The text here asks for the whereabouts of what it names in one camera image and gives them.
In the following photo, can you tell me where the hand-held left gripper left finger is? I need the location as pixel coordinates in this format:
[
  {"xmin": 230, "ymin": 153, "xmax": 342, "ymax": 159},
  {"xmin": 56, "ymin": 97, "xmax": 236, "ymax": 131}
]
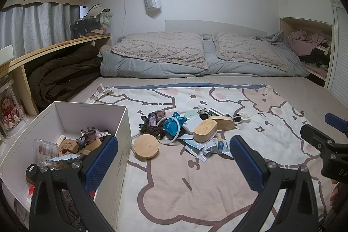
[{"xmin": 28, "ymin": 135, "xmax": 119, "ymax": 232}]

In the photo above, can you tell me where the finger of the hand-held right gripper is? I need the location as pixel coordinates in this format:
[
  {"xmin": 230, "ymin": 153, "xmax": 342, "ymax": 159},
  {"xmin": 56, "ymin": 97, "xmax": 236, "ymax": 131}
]
[
  {"xmin": 300, "ymin": 124, "xmax": 340, "ymax": 153},
  {"xmin": 325, "ymin": 112, "xmax": 348, "ymax": 138}
]

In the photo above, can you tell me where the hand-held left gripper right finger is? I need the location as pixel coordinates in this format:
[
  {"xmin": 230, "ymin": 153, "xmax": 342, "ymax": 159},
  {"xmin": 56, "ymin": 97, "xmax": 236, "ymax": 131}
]
[{"xmin": 230, "ymin": 135, "xmax": 318, "ymax": 232}]

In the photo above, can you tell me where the oval wooden box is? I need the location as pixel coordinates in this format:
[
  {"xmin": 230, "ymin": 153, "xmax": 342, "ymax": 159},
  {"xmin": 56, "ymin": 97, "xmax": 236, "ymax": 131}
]
[
  {"xmin": 208, "ymin": 116, "xmax": 235, "ymax": 131},
  {"xmin": 193, "ymin": 119, "xmax": 218, "ymax": 143}
]

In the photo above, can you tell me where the white cardboard storage box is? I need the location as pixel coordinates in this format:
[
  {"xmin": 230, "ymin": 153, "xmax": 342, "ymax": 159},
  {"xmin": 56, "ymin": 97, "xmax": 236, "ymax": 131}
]
[{"xmin": 0, "ymin": 102, "xmax": 133, "ymax": 231}]

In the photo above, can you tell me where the person's right hand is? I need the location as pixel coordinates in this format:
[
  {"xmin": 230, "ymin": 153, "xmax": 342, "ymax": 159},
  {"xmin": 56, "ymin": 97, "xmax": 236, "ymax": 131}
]
[{"xmin": 330, "ymin": 179, "xmax": 341, "ymax": 203}]

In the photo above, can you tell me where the purple crochet toy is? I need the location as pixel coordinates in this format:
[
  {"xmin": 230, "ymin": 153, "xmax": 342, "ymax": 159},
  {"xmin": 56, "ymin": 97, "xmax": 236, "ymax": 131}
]
[{"xmin": 77, "ymin": 127, "xmax": 112, "ymax": 146}]

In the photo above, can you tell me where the stamped wooden piece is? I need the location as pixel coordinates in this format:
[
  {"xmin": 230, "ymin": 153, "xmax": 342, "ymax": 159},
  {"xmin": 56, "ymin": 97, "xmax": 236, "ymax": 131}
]
[{"xmin": 57, "ymin": 139, "xmax": 78, "ymax": 157}]

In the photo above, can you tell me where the round wooden lid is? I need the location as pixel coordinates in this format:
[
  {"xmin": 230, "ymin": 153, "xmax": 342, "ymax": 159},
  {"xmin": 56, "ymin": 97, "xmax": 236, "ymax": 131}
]
[{"xmin": 133, "ymin": 134, "xmax": 160, "ymax": 160}]

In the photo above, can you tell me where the clear nail tip case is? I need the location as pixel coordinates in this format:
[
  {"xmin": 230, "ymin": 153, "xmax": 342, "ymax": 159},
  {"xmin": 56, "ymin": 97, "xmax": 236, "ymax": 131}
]
[{"xmin": 33, "ymin": 139, "xmax": 58, "ymax": 162}]

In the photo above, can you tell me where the cartoon printed blanket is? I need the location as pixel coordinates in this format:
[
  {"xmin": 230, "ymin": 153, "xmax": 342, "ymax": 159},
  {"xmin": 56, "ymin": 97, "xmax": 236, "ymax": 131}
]
[{"xmin": 85, "ymin": 84, "xmax": 338, "ymax": 232}]

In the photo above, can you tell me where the white louvre door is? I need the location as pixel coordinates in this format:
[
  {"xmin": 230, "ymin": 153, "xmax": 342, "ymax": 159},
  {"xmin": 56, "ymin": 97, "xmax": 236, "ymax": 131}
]
[{"xmin": 326, "ymin": 0, "xmax": 348, "ymax": 109}]

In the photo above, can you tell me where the white flat pouch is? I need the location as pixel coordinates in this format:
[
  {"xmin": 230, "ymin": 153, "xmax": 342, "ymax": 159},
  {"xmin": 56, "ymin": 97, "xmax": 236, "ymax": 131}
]
[{"xmin": 182, "ymin": 116, "xmax": 203, "ymax": 135}]

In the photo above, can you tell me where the small black lid jar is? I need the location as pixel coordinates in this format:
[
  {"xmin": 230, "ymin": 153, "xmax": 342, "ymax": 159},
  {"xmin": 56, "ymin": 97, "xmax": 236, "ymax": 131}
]
[{"xmin": 25, "ymin": 164, "xmax": 39, "ymax": 184}]

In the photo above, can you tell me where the blue snack packet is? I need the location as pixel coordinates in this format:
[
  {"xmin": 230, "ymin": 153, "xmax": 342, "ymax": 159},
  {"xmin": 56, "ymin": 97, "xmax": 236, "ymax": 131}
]
[{"xmin": 163, "ymin": 112, "xmax": 188, "ymax": 137}]

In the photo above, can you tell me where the pile of pink clothes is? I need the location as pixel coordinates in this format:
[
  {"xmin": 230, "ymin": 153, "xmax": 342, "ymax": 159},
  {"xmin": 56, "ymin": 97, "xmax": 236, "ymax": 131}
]
[{"xmin": 287, "ymin": 29, "xmax": 331, "ymax": 56}]

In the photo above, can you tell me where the folded brown blanket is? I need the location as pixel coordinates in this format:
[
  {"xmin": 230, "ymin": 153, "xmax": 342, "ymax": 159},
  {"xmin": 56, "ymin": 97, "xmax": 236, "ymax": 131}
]
[{"xmin": 25, "ymin": 45, "xmax": 103, "ymax": 110}]

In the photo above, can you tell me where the doll in clear box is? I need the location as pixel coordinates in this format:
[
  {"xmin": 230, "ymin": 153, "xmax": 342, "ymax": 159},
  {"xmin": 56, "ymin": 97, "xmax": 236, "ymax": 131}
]
[{"xmin": 0, "ymin": 79, "xmax": 29, "ymax": 139}]

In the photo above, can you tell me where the beige knitted pillow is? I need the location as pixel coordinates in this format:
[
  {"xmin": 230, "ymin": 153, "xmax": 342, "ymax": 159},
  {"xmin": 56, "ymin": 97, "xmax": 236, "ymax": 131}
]
[
  {"xmin": 111, "ymin": 33, "xmax": 208, "ymax": 70},
  {"xmin": 212, "ymin": 32, "xmax": 289, "ymax": 72}
]

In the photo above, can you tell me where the grey duvet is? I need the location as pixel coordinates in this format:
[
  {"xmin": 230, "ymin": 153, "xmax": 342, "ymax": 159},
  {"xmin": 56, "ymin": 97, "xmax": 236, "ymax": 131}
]
[{"xmin": 99, "ymin": 31, "xmax": 310, "ymax": 77}]

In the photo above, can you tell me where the curved wooden shelf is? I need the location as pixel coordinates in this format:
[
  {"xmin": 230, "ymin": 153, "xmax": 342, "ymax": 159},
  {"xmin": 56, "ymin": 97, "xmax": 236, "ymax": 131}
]
[{"xmin": 0, "ymin": 33, "xmax": 112, "ymax": 117}]

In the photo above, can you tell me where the black bag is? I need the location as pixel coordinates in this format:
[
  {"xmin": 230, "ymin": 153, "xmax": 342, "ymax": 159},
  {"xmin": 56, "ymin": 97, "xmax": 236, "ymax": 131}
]
[{"xmin": 70, "ymin": 17, "xmax": 102, "ymax": 37}]

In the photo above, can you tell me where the white headboard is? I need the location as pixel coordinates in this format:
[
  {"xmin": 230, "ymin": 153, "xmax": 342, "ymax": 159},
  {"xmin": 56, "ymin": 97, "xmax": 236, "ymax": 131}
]
[{"xmin": 165, "ymin": 19, "xmax": 268, "ymax": 37}]

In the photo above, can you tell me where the white visor cap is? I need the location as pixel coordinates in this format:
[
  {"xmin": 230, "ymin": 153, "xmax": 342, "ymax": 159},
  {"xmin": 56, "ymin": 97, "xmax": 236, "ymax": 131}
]
[{"xmin": 86, "ymin": 5, "xmax": 110, "ymax": 18}]

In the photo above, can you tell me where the grey curtain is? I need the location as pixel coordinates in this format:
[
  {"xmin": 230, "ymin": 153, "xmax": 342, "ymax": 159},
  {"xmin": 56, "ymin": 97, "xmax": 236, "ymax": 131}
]
[{"xmin": 0, "ymin": 2, "xmax": 80, "ymax": 58}]

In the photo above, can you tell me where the white cable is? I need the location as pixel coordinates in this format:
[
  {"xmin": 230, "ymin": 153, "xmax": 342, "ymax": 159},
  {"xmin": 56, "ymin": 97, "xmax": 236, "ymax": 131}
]
[{"xmin": 197, "ymin": 106, "xmax": 244, "ymax": 131}]

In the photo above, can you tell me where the white plastic ring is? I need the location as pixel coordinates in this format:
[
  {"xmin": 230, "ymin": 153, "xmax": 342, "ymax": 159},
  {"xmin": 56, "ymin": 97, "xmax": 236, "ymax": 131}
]
[{"xmin": 156, "ymin": 116, "xmax": 180, "ymax": 145}]

